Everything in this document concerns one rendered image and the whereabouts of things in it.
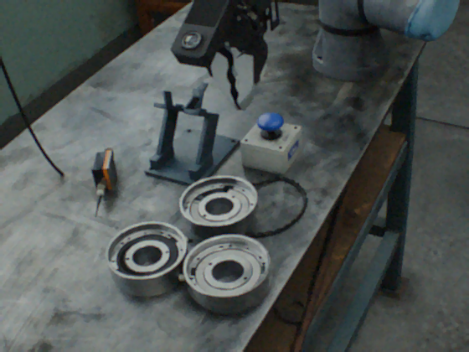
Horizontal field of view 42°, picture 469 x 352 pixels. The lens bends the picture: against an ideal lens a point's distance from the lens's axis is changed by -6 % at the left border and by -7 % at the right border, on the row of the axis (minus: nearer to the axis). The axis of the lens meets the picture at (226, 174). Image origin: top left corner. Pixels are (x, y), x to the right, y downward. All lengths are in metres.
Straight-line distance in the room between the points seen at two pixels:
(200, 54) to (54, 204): 0.40
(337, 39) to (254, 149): 0.32
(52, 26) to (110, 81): 1.61
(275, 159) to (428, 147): 1.53
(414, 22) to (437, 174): 1.30
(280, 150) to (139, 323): 0.33
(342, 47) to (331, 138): 0.22
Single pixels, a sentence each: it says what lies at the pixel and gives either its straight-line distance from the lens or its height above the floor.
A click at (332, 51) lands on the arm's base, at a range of 1.20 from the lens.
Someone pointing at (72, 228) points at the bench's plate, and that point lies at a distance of 0.95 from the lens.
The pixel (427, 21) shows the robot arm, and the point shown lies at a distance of 1.06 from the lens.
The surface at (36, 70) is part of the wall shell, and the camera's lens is 2.85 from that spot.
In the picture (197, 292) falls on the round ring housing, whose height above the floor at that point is 0.84.
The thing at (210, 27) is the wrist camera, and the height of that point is 1.10.
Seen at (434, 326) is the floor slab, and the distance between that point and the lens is 1.81.
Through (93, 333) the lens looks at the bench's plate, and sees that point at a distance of 0.79.
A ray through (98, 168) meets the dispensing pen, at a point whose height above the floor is 0.84.
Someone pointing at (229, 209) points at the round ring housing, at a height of 0.81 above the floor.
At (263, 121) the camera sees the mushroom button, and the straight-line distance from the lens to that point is 0.96.
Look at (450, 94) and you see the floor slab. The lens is 2.80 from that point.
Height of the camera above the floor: 1.39
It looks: 37 degrees down
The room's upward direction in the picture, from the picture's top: 8 degrees counter-clockwise
